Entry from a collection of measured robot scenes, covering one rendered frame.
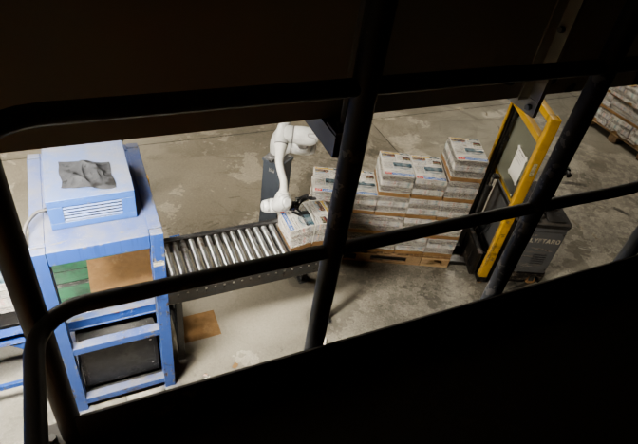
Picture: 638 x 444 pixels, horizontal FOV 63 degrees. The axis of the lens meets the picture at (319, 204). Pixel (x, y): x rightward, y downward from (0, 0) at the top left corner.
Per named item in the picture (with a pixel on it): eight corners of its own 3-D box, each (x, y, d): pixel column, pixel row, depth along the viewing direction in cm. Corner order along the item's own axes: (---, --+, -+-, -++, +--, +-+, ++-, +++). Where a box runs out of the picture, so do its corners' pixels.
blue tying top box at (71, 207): (123, 158, 345) (120, 132, 332) (138, 216, 304) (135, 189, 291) (46, 167, 327) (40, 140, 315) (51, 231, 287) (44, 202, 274)
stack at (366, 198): (303, 231, 544) (312, 165, 492) (413, 239, 555) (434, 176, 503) (303, 257, 514) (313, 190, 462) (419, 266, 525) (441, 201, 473)
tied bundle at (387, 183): (373, 171, 498) (378, 150, 483) (403, 174, 500) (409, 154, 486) (377, 195, 468) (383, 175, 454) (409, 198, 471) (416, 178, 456)
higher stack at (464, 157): (412, 239, 555) (446, 135, 474) (440, 241, 558) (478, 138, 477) (419, 266, 526) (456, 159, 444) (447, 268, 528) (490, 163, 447)
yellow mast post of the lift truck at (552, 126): (476, 269, 518) (547, 114, 407) (484, 270, 518) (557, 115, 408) (478, 276, 511) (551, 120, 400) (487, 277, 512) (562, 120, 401)
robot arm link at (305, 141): (291, 136, 464) (316, 138, 466) (290, 154, 464) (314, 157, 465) (292, 121, 388) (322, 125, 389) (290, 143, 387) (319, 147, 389)
